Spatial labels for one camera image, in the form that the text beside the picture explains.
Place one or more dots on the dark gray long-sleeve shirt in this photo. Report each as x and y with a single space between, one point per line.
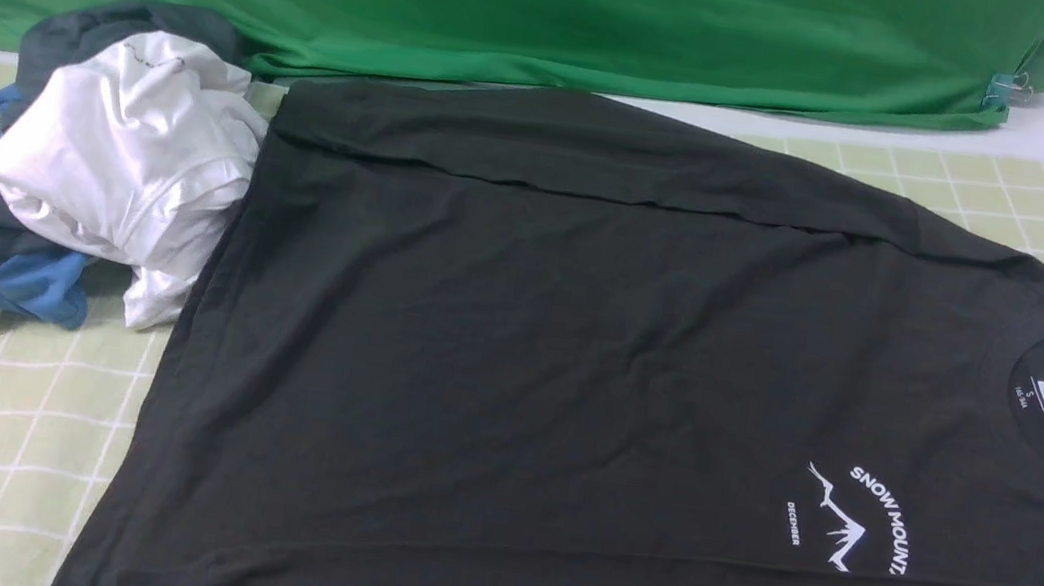
540 338

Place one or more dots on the white crumpled shirt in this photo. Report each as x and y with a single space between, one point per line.
134 157

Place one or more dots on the dark gray crumpled garment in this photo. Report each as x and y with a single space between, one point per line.
72 37

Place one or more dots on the metal binder clip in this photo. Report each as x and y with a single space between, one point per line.
1005 91

